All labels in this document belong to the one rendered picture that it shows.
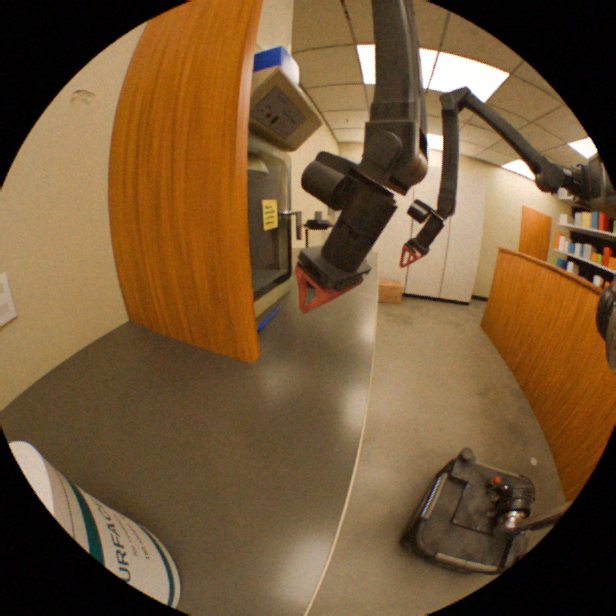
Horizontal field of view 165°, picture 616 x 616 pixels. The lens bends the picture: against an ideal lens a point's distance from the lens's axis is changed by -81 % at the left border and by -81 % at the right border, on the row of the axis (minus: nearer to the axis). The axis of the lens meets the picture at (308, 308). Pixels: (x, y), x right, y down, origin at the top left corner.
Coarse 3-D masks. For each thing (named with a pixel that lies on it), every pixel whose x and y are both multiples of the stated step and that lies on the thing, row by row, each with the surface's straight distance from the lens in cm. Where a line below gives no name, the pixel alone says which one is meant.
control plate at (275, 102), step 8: (272, 96) 51; (280, 96) 53; (264, 104) 51; (272, 104) 53; (280, 104) 55; (288, 104) 56; (256, 112) 51; (264, 112) 53; (272, 112) 54; (280, 112) 56; (296, 112) 60; (256, 120) 53; (264, 120) 54; (280, 120) 58; (288, 120) 60; (296, 120) 63; (304, 120) 65; (272, 128) 58; (280, 128) 60; (288, 128) 62; (296, 128) 65; (280, 136) 62; (288, 136) 65
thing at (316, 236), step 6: (306, 228) 74; (312, 228) 72; (318, 228) 72; (324, 228) 72; (330, 228) 75; (312, 234) 73; (318, 234) 72; (324, 234) 73; (312, 240) 73; (318, 240) 72; (324, 240) 73; (312, 246) 73
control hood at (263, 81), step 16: (256, 80) 50; (272, 80) 49; (288, 80) 52; (256, 96) 49; (288, 96) 55; (304, 96) 60; (304, 112) 63; (256, 128) 55; (304, 128) 68; (288, 144) 68
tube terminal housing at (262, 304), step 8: (256, 48) 72; (248, 128) 55; (256, 136) 58; (272, 144) 65; (288, 280) 73; (280, 288) 67; (288, 288) 73; (264, 296) 59; (272, 296) 63; (280, 296) 68; (256, 304) 55; (264, 304) 59; (256, 312) 56
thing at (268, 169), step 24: (264, 144) 58; (264, 168) 56; (288, 168) 70; (264, 192) 55; (288, 192) 68; (288, 216) 68; (264, 240) 54; (288, 240) 68; (264, 264) 55; (288, 264) 68; (264, 288) 56
